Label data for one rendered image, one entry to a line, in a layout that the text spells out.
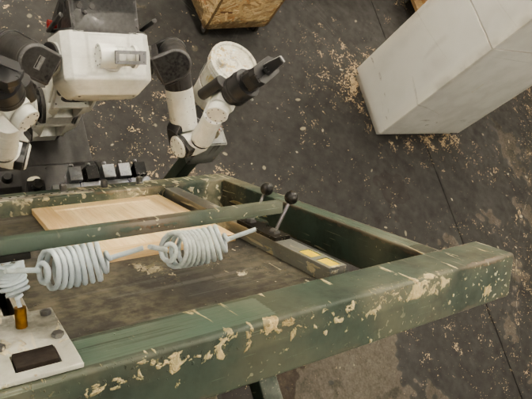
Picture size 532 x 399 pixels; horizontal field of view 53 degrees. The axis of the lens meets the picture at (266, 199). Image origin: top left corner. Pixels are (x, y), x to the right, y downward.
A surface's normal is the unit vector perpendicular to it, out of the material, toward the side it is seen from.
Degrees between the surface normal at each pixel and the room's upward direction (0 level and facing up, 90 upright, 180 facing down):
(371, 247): 90
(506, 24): 90
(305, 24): 0
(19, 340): 56
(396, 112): 90
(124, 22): 23
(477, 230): 0
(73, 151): 0
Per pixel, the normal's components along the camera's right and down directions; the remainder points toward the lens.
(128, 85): 0.44, 0.71
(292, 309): 0.02, -0.97
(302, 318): 0.55, 0.21
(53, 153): 0.46, -0.37
